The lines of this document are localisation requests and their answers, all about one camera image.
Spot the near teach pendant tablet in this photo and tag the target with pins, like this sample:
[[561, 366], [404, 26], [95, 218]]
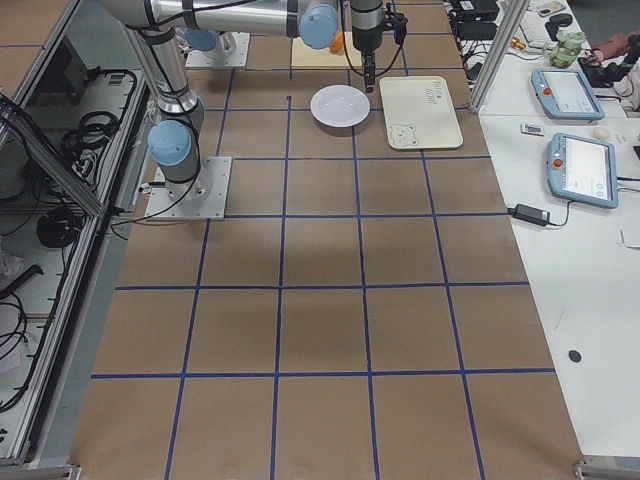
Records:
[[582, 170]]

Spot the small white card box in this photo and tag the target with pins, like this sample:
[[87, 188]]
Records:
[[533, 130]]

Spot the orange fruit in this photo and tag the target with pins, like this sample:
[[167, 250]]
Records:
[[337, 46]]

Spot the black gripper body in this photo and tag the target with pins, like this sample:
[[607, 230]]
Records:
[[363, 35]]

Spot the far teach pendant tablet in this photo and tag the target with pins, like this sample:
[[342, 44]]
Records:
[[566, 94]]

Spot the white round plate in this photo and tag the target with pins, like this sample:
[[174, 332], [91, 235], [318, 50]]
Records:
[[339, 106]]

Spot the beige egg-shaped object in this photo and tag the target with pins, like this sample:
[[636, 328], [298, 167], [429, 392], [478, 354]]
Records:
[[600, 133]]

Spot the cream rectangular tray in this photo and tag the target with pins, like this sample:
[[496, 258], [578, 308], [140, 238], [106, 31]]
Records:
[[419, 113]]

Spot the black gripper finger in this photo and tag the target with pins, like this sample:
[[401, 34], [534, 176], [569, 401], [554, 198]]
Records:
[[369, 83]]

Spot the teach pendant tablet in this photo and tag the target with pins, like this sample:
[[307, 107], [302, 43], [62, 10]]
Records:
[[582, 170], [566, 94]]

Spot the black power adapter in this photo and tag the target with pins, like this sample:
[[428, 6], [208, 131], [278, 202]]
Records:
[[530, 214]]

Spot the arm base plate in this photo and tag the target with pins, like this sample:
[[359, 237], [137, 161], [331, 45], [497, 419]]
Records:
[[197, 60], [205, 200]]

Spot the bamboo cutting board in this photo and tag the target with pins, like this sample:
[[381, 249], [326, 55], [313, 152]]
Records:
[[305, 57]]

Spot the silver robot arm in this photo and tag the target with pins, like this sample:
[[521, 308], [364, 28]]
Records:
[[209, 42], [152, 26]]

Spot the aluminium frame post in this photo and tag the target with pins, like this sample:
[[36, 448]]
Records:
[[512, 15]]

